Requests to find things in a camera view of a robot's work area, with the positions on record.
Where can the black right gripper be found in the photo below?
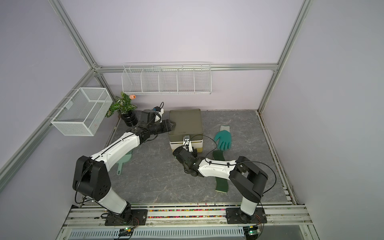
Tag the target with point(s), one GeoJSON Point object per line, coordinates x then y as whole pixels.
{"type": "Point", "coordinates": [194, 154]}

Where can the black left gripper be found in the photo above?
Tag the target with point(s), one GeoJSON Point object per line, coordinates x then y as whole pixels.
{"type": "Point", "coordinates": [166, 124]}

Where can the olive three-drawer storage box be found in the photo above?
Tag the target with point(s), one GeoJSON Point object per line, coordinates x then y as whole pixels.
{"type": "Point", "coordinates": [188, 122]}

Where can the green yellow sponge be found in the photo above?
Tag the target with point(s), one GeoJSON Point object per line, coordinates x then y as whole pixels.
{"type": "Point", "coordinates": [222, 185]}

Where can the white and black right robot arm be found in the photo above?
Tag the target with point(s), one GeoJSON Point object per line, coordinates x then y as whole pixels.
{"type": "Point", "coordinates": [248, 178]}

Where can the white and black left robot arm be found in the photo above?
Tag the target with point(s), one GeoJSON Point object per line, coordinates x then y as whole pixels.
{"type": "Point", "coordinates": [91, 177]}

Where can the green rubber glove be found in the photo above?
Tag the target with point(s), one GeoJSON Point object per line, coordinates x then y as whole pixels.
{"type": "Point", "coordinates": [224, 138]}

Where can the potted green plant black pot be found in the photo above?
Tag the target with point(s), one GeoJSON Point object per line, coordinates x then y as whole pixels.
{"type": "Point", "coordinates": [125, 108]}

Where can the light green dustpan brush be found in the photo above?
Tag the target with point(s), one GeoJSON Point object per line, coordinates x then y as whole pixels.
{"type": "Point", "coordinates": [125, 159]}

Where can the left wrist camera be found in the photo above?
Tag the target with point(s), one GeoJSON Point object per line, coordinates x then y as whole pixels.
{"type": "Point", "coordinates": [158, 114]}

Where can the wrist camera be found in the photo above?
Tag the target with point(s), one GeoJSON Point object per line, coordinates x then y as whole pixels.
{"type": "Point", "coordinates": [187, 144]}
{"type": "Point", "coordinates": [158, 114]}

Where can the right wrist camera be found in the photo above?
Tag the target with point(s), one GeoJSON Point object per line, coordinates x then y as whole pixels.
{"type": "Point", "coordinates": [187, 144]}

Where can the long white wire shelf basket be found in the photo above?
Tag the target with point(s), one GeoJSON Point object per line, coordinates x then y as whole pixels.
{"type": "Point", "coordinates": [172, 78]}

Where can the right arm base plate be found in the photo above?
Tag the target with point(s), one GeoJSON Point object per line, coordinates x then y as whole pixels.
{"type": "Point", "coordinates": [236, 216]}

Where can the white slotted cable duct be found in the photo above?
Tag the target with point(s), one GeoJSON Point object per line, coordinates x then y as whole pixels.
{"type": "Point", "coordinates": [158, 233]}

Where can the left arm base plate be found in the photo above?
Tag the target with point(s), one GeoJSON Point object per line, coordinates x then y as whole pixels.
{"type": "Point", "coordinates": [131, 217]}

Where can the white wire cube basket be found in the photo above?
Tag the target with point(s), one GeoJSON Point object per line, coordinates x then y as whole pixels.
{"type": "Point", "coordinates": [83, 113]}

